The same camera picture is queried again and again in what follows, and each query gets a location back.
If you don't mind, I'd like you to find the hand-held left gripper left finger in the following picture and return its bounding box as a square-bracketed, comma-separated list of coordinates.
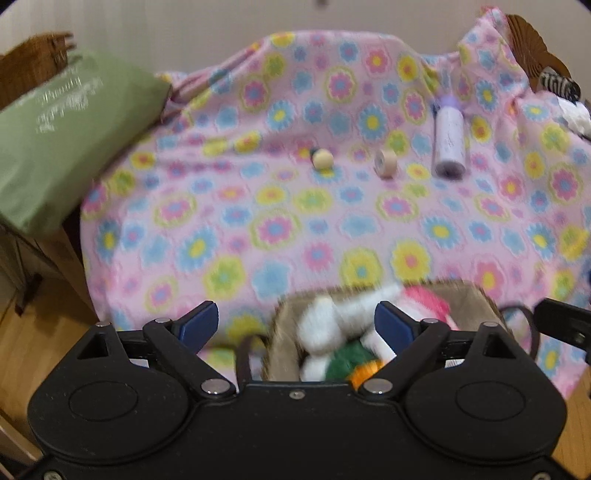
[74, 300, 236, 400]

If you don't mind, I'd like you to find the carved wooden chair back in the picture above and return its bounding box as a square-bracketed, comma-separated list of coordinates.
[505, 13, 573, 90]

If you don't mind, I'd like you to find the white purple-lidded bottle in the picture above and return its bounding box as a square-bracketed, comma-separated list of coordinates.
[431, 95, 471, 178]

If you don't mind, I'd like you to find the beige tape roll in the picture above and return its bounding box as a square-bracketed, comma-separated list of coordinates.
[373, 148, 398, 178]

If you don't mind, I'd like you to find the green printed cushion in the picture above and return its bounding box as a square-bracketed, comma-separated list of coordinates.
[0, 50, 172, 237]

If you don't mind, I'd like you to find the wooden cabinet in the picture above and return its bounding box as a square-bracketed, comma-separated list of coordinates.
[0, 220, 100, 326]

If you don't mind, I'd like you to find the zebra striped cloth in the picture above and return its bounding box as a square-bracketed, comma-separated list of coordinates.
[537, 68, 583, 101]

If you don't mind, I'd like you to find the orange and green scrunchie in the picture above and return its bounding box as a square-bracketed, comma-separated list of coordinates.
[325, 345, 387, 387]

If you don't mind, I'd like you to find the pink floral fleece blanket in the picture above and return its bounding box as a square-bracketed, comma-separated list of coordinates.
[78, 7, 591, 402]

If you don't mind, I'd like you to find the white plush toy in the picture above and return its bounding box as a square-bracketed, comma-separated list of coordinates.
[337, 284, 455, 330]
[297, 295, 352, 382]

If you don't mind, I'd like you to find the beige woven storage basket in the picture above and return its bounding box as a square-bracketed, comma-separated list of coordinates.
[235, 281, 541, 385]

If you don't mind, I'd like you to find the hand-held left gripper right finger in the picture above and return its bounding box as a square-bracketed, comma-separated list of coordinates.
[358, 300, 528, 402]

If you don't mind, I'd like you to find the white crumpled cloth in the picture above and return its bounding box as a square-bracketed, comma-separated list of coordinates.
[558, 96, 591, 140]

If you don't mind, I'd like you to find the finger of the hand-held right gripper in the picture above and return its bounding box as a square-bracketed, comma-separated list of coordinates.
[534, 298, 591, 366]

